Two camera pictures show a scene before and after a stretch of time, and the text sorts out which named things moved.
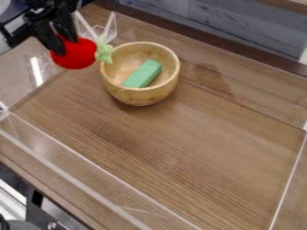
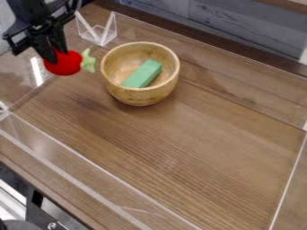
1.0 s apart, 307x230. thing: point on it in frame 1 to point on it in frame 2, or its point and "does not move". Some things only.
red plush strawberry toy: (79, 53) to (67, 64)
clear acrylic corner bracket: (109, 32) does not move
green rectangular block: (145, 74) does not move
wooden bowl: (143, 73) does not move
